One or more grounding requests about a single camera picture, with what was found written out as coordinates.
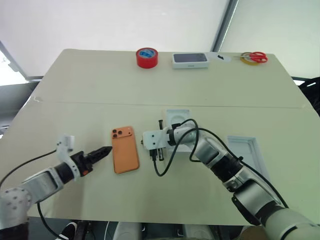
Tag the grey diagonal frame beam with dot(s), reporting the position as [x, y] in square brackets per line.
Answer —
[13, 60]
[223, 25]

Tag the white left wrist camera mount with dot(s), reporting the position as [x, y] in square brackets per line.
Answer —
[63, 147]

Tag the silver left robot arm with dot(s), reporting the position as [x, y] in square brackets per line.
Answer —
[42, 183]

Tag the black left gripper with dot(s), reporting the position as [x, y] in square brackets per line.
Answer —
[80, 163]

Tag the red tape roll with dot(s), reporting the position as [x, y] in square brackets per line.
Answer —
[147, 60]

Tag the white phone box lid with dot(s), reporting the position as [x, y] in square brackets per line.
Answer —
[243, 150]

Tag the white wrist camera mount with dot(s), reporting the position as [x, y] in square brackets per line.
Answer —
[153, 140]
[63, 147]

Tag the white card with black clip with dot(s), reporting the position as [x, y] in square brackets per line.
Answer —
[220, 57]

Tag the closed white phone box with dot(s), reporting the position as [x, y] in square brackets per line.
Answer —
[190, 61]

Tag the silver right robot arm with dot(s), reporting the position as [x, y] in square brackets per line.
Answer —
[250, 185]

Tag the brown round stool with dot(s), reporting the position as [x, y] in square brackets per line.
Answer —
[252, 233]

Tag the black shoe with white sole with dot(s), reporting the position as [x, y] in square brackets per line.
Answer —
[68, 230]

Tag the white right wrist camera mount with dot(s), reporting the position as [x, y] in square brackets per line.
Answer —
[153, 140]

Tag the thin yellow tape roll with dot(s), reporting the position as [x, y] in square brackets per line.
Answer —
[243, 59]

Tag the white rounded robot leg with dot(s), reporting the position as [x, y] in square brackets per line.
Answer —
[126, 231]

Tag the white phone box base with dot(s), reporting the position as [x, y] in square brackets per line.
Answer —
[178, 115]

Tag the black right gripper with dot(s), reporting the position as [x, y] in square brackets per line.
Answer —
[141, 141]

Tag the orange smartphone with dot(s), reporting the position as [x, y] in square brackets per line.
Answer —
[125, 151]

